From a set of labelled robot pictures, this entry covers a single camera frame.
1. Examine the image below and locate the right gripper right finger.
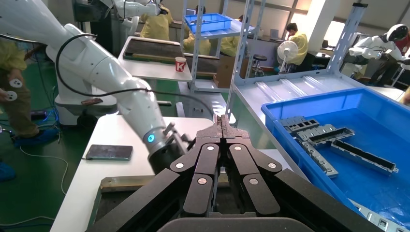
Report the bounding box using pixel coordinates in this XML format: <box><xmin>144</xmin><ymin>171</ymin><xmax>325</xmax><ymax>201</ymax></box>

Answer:
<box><xmin>221</xmin><ymin>115</ymin><xmax>387</xmax><ymax>232</ymax></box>

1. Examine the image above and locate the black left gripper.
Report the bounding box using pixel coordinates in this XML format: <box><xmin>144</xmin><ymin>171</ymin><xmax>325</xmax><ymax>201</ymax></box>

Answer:
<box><xmin>148</xmin><ymin>142</ymin><xmax>190</xmax><ymax>176</ymax></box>

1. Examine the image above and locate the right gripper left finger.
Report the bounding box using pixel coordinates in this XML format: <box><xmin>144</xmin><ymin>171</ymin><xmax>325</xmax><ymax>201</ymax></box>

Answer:
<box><xmin>86</xmin><ymin>115</ymin><xmax>224</xmax><ymax>232</ymax></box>

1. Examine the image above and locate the flat grey metal part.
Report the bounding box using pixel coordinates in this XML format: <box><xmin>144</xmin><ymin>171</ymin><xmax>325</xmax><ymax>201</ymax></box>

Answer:
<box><xmin>278</xmin><ymin>116</ymin><xmax>307</xmax><ymax>126</ymax></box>

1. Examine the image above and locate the black container with brass edges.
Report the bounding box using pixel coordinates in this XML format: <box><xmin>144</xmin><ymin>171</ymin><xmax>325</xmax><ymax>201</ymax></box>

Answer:
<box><xmin>86</xmin><ymin>174</ymin><xmax>231</xmax><ymax>232</ymax></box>

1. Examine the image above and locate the dark grey slotted part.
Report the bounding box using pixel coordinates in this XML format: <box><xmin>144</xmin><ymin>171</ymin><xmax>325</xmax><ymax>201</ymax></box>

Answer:
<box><xmin>286</xmin><ymin>119</ymin><xmax>321</xmax><ymax>133</ymax></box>

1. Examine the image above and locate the long silver clip part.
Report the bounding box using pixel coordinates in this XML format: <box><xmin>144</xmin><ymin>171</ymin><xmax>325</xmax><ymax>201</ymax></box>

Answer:
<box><xmin>299</xmin><ymin>140</ymin><xmax>339</xmax><ymax>179</ymax></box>

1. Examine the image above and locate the light silver ribbed part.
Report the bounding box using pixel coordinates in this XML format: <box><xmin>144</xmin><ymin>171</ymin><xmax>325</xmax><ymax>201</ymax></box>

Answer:
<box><xmin>296</xmin><ymin>124</ymin><xmax>337</xmax><ymax>139</ymax></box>

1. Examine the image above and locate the narrow dark framed part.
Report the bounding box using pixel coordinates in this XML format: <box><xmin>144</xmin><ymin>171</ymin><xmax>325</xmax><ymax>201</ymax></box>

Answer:
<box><xmin>307</xmin><ymin>127</ymin><xmax>355</xmax><ymax>145</ymax></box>

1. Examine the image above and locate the long black channel part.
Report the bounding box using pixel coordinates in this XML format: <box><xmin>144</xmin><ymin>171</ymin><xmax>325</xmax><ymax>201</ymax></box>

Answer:
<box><xmin>331</xmin><ymin>139</ymin><xmax>399</xmax><ymax>175</ymax></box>

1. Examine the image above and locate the short silver ribbed part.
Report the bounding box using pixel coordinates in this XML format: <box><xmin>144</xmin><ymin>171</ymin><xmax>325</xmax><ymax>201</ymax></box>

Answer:
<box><xmin>349</xmin><ymin>199</ymin><xmax>390</xmax><ymax>225</ymax></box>

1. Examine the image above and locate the grey ribbed plate part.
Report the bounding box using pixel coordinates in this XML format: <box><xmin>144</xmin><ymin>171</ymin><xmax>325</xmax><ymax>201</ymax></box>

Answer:
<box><xmin>376</xmin><ymin>217</ymin><xmax>410</xmax><ymax>232</ymax></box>

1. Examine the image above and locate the dark smartphone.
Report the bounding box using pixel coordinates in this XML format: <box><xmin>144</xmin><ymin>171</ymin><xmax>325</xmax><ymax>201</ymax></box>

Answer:
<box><xmin>85</xmin><ymin>145</ymin><xmax>133</xmax><ymax>161</ymax></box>

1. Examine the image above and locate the white table with rounded corners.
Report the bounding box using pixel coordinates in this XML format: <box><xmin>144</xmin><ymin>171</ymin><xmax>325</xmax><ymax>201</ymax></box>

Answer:
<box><xmin>49</xmin><ymin>115</ymin><xmax>215</xmax><ymax>232</ymax></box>

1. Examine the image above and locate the grey metal rack with shelves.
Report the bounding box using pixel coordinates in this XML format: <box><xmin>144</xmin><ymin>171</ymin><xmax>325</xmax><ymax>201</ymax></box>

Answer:
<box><xmin>175</xmin><ymin>0</ymin><xmax>261</xmax><ymax>126</ymax></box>

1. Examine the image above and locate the small brown flat device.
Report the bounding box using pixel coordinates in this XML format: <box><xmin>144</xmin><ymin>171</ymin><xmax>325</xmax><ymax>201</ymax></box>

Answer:
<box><xmin>80</xmin><ymin>97</ymin><xmax>103</xmax><ymax>107</ymax></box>

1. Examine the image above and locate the paper cup with red letter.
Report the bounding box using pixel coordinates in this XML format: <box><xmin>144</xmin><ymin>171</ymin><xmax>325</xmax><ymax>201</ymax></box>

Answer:
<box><xmin>175</xmin><ymin>57</ymin><xmax>187</xmax><ymax>73</ymax></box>

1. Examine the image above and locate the brown cardboard box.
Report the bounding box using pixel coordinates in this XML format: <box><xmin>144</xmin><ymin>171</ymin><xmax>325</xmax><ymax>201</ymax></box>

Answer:
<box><xmin>213</xmin><ymin>56</ymin><xmax>250</xmax><ymax>89</ymax></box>

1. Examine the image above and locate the black round stool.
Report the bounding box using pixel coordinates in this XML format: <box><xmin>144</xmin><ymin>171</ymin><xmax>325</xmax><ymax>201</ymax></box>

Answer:
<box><xmin>251</xmin><ymin>54</ymin><xmax>267</xmax><ymax>77</ymax></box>

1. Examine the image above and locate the person in yellow coat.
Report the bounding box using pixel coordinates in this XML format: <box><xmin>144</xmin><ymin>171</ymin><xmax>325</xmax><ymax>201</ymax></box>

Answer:
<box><xmin>220</xmin><ymin>16</ymin><xmax>244</xmax><ymax>58</ymax></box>
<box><xmin>0</xmin><ymin>38</ymin><xmax>60</xmax><ymax>183</ymax></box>
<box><xmin>139</xmin><ymin>3</ymin><xmax>174</xmax><ymax>41</ymax></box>
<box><xmin>182</xmin><ymin>4</ymin><xmax>212</xmax><ymax>56</ymax></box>
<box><xmin>286</xmin><ymin>22</ymin><xmax>309</xmax><ymax>66</ymax></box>

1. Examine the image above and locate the white standing fan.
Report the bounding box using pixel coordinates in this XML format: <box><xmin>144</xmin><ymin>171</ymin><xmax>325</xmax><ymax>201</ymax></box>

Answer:
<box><xmin>277</xmin><ymin>40</ymin><xmax>299</xmax><ymax>74</ymax></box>

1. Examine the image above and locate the large blue plastic bin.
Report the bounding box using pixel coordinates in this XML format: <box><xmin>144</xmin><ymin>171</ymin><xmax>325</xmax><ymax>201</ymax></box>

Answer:
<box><xmin>260</xmin><ymin>88</ymin><xmax>410</xmax><ymax>232</ymax></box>

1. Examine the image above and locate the small blue plastic bin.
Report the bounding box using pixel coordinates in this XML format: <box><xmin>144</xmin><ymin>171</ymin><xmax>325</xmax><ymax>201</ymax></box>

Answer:
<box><xmin>184</xmin><ymin>13</ymin><xmax>233</xmax><ymax>34</ymax></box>

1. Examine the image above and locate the white humanoid robot black visor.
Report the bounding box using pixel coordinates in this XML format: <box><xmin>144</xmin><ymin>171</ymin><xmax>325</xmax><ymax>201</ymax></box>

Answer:
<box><xmin>348</xmin><ymin>24</ymin><xmax>410</xmax><ymax>87</ymax></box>

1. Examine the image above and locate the white pedestal desk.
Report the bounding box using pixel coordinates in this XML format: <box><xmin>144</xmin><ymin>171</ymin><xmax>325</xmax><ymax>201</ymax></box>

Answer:
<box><xmin>117</xmin><ymin>36</ymin><xmax>193</xmax><ymax>108</ymax></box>

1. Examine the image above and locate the white floor cable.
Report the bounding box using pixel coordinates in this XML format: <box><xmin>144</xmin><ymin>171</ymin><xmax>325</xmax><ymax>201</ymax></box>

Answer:
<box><xmin>19</xmin><ymin>147</ymin><xmax>70</xmax><ymax>196</ymax></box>
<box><xmin>0</xmin><ymin>216</ymin><xmax>55</xmax><ymax>229</ymax></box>

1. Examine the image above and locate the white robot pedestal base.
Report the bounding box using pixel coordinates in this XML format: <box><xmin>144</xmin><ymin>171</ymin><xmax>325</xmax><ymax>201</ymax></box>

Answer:
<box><xmin>46</xmin><ymin>0</ymin><xmax>161</xmax><ymax>127</ymax></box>

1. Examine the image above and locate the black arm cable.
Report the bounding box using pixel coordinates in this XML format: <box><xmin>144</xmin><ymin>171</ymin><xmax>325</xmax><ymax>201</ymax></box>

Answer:
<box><xmin>55</xmin><ymin>33</ymin><xmax>215</xmax><ymax>119</ymax></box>

